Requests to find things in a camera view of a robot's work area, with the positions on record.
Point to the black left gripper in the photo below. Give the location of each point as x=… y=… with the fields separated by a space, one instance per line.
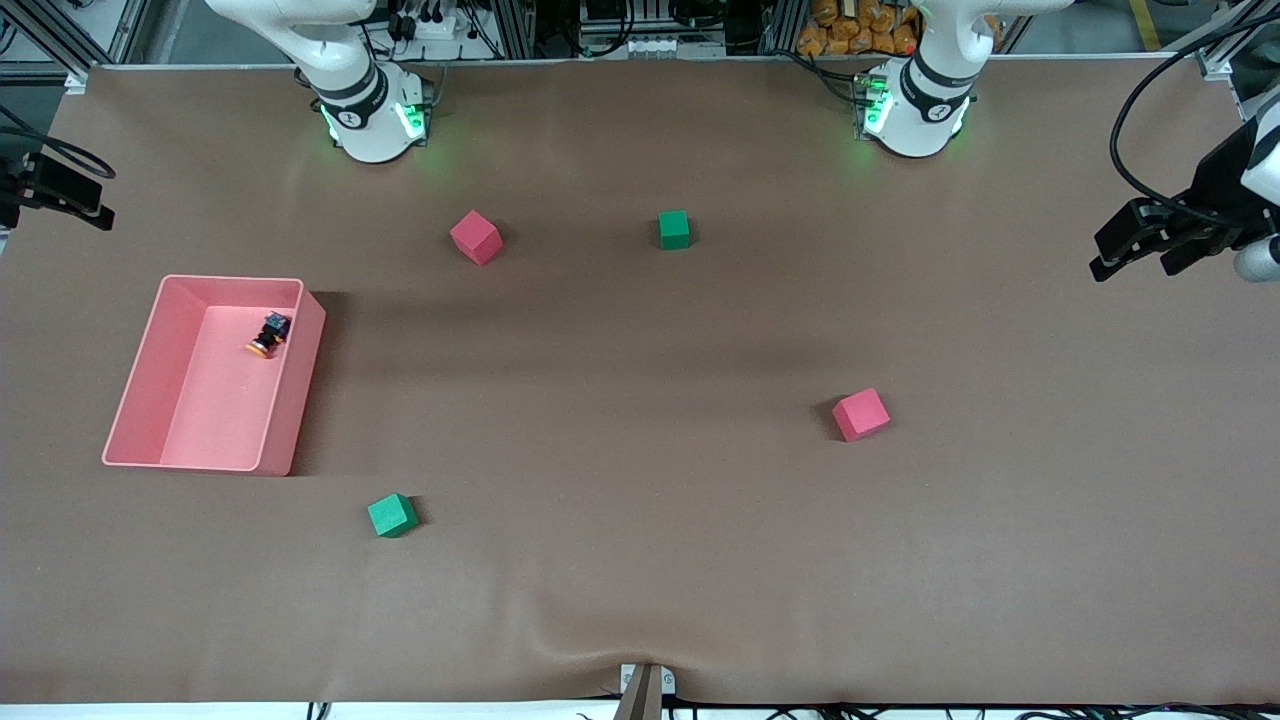
x=1216 y=186

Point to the black button with orange cap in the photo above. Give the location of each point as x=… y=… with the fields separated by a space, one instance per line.
x=270 y=330

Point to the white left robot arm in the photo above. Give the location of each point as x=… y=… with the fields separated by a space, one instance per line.
x=915 y=110

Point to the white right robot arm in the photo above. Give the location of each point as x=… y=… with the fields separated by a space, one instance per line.
x=370 y=120

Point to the pink plastic bin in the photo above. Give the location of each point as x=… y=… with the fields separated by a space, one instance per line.
x=230 y=400

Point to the pink foam cube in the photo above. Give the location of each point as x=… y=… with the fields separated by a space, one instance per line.
x=860 y=414
x=475 y=237

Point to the orange packets pile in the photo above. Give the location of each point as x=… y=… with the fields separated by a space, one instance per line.
x=850 y=38

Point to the white power strip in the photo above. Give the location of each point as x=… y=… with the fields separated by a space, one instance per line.
x=440 y=25

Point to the green foam cube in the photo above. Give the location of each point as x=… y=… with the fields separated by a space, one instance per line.
x=674 y=229
x=391 y=515

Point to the white terminal block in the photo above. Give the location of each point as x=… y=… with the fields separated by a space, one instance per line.
x=670 y=46

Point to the brown table mat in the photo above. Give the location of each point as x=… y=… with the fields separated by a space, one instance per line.
x=640 y=580

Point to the silver table corner bracket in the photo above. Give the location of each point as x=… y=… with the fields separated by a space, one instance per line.
x=77 y=82
x=1217 y=67

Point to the aluminium frame post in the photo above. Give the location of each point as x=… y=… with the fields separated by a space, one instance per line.
x=512 y=30
x=782 y=30

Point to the silver mount bracket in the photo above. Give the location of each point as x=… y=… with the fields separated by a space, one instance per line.
x=668 y=680

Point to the brown camera support pole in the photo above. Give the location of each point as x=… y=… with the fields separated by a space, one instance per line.
x=640 y=700

